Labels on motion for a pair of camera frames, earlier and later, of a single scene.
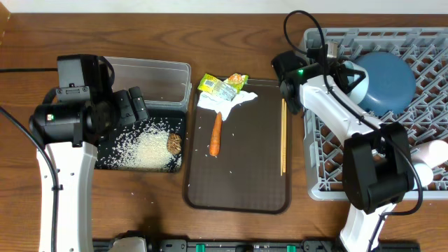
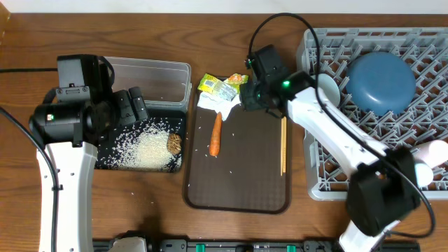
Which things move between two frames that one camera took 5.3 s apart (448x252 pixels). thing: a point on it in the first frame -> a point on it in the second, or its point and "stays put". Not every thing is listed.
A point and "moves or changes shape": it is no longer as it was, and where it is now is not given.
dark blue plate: [391, 83] stays put
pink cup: [433, 152] stays put
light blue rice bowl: [358, 93] moves or changes shape
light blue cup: [425, 174] stays put
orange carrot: [215, 141] stays put
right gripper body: [333, 70] -> [254, 96]
